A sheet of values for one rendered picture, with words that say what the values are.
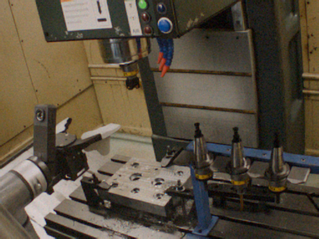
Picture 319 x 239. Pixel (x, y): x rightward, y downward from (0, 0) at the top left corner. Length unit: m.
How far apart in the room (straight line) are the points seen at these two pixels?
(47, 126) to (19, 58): 1.45
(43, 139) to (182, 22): 0.39
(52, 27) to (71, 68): 1.37
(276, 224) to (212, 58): 0.70
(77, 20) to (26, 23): 1.22
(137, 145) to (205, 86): 0.99
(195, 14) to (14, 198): 0.57
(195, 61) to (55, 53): 1.01
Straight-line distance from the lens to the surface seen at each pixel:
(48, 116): 0.79
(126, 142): 2.63
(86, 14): 1.03
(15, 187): 0.75
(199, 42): 1.61
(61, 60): 2.43
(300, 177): 1.01
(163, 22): 0.89
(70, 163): 0.83
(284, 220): 1.36
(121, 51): 1.18
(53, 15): 1.11
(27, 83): 2.26
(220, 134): 1.77
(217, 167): 1.08
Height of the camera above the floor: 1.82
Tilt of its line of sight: 26 degrees down
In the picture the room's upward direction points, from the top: 12 degrees counter-clockwise
